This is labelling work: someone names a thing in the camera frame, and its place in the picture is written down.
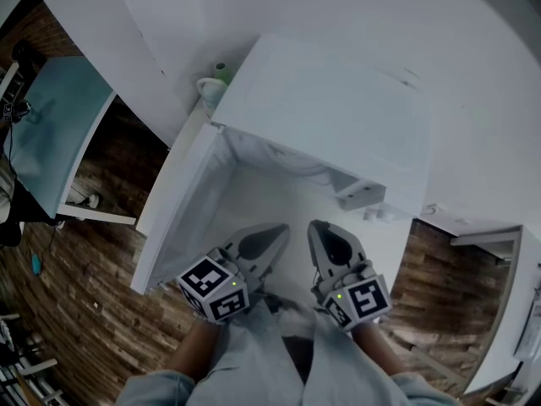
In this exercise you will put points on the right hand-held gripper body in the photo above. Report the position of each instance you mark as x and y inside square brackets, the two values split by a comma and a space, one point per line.
[334, 269]

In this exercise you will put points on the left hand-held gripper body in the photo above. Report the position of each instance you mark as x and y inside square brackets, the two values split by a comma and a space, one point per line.
[253, 264]

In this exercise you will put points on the white microwave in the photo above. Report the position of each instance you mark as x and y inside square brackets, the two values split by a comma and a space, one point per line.
[321, 100]

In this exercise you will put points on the person's left forearm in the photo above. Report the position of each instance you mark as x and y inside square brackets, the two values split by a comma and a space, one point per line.
[194, 349]

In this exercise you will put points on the person's right forearm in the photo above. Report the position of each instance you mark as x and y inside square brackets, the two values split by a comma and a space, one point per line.
[378, 349]

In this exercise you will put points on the person's light blue clothing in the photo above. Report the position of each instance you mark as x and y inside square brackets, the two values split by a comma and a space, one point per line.
[253, 362]

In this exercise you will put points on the white mug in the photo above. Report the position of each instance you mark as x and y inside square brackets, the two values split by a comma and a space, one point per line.
[210, 91]

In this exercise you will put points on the white cabinet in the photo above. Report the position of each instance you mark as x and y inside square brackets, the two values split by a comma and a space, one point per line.
[524, 294]

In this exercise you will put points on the green cup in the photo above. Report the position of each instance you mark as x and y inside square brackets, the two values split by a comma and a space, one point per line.
[221, 72]

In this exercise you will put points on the light blue table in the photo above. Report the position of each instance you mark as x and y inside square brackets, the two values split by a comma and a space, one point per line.
[50, 121]

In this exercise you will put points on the metal rack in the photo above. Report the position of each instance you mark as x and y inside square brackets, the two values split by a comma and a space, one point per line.
[25, 374]

